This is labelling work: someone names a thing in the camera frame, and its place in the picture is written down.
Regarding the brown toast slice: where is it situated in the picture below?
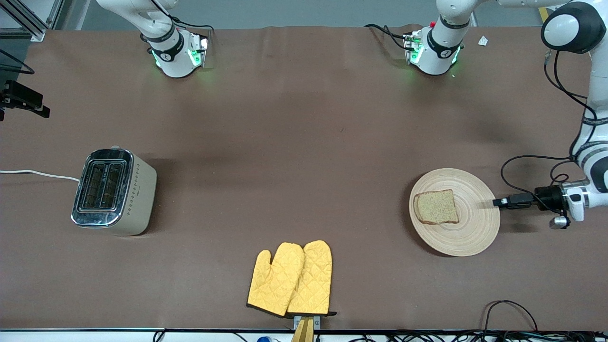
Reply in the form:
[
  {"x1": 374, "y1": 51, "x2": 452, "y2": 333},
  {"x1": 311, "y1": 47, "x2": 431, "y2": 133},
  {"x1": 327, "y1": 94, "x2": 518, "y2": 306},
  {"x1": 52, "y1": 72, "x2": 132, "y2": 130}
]
[{"x1": 413, "y1": 189, "x2": 460, "y2": 226}]

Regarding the cream and chrome toaster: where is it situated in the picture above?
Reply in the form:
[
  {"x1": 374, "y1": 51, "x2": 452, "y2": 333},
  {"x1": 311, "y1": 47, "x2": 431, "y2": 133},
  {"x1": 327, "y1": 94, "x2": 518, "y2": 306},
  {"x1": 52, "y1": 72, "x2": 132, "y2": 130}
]
[{"x1": 71, "y1": 148, "x2": 158, "y2": 237}]

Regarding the black cable bundle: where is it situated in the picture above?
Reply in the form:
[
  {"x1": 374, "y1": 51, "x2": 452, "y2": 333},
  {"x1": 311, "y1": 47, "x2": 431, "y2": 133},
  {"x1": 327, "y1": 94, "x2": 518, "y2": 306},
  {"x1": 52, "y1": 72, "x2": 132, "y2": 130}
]
[{"x1": 313, "y1": 331, "x2": 608, "y2": 342}]

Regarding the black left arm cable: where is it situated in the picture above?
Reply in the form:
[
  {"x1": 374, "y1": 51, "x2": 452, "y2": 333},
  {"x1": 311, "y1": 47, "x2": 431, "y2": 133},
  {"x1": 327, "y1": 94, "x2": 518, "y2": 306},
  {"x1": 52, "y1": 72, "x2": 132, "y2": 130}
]
[{"x1": 500, "y1": 49, "x2": 597, "y2": 210}]

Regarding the aluminium profile frame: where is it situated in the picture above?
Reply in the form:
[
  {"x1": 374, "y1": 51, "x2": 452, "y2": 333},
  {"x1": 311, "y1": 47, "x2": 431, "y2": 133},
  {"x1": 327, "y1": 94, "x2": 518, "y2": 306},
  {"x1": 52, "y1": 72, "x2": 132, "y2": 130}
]
[{"x1": 0, "y1": 0, "x2": 63, "y2": 42}]

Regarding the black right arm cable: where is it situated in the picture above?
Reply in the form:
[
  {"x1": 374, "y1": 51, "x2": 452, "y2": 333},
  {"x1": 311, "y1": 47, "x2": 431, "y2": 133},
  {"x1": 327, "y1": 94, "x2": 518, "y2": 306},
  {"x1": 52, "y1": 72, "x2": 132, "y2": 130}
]
[{"x1": 0, "y1": 48, "x2": 36, "y2": 76}]

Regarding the white toaster power cable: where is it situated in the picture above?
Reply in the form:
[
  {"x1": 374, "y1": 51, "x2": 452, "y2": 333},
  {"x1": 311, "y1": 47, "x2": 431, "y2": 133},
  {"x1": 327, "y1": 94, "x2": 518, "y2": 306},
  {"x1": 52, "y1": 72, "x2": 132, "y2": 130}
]
[{"x1": 0, "y1": 170, "x2": 80, "y2": 182}]

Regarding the wooden stick with metal bracket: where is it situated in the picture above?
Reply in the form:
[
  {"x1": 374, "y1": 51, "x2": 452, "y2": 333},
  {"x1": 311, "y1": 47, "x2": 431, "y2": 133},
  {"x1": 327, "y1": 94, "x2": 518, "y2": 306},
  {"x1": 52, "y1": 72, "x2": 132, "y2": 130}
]
[{"x1": 291, "y1": 315, "x2": 322, "y2": 342}]

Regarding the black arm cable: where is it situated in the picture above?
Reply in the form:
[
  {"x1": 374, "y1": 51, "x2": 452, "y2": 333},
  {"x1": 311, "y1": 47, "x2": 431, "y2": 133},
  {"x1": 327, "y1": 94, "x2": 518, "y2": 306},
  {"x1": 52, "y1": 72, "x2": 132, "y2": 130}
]
[
  {"x1": 0, "y1": 48, "x2": 36, "y2": 76},
  {"x1": 500, "y1": 49, "x2": 597, "y2": 210}
]

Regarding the black cable loop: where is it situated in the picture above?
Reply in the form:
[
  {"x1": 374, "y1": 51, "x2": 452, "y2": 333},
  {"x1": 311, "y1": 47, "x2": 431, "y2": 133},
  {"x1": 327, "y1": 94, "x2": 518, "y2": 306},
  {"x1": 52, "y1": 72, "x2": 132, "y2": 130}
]
[{"x1": 483, "y1": 300, "x2": 539, "y2": 332}]

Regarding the yellow quilted oven mitt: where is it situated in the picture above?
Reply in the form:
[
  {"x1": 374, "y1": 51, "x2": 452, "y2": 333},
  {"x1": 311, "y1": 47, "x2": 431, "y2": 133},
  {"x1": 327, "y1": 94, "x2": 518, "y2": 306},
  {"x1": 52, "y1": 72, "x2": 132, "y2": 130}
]
[
  {"x1": 286, "y1": 240, "x2": 337, "y2": 316},
  {"x1": 247, "y1": 243, "x2": 305, "y2": 318}
]

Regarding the round wooden plate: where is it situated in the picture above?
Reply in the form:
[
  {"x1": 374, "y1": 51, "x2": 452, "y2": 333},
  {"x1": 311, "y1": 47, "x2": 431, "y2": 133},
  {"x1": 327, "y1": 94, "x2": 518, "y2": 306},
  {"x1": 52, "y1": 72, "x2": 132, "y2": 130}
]
[{"x1": 408, "y1": 168, "x2": 501, "y2": 257}]

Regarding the black left base cable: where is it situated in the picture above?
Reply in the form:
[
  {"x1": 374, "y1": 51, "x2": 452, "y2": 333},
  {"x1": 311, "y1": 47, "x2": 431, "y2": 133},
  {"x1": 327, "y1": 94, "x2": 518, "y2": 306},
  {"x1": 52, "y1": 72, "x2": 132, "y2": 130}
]
[{"x1": 364, "y1": 23, "x2": 410, "y2": 50}]

